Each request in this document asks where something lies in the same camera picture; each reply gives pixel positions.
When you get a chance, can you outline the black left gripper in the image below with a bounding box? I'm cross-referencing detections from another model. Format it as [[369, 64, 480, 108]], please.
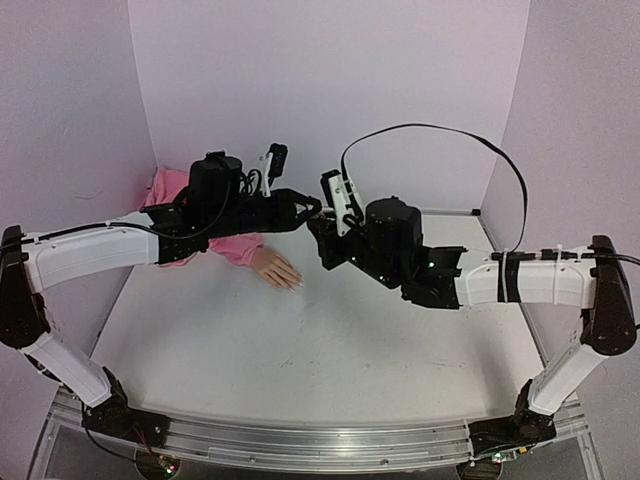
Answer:
[[208, 188, 323, 241]]

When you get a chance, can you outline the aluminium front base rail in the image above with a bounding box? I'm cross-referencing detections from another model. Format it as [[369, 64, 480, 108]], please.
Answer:
[[50, 390, 588, 473]]

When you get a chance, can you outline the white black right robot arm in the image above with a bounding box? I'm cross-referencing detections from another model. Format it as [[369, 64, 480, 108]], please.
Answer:
[[307, 215, 638, 416]]

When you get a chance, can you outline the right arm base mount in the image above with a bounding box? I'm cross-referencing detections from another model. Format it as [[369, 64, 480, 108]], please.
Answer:
[[469, 399, 557, 459]]

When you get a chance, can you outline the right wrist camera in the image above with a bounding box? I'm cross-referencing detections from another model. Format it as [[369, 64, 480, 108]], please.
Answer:
[[320, 169, 365, 237]]

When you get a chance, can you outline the pink sleeve cloth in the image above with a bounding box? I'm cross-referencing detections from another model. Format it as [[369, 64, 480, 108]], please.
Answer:
[[138, 167, 265, 269]]

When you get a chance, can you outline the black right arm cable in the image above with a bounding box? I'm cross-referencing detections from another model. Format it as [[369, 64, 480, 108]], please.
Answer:
[[338, 123, 530, 259]]

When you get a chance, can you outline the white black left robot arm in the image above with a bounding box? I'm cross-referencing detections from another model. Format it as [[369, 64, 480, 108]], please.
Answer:
[[1, 189, 321, 437]]

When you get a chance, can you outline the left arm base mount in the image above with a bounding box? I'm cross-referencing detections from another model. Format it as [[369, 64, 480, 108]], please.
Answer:
[[82, 379, 170, 449]]

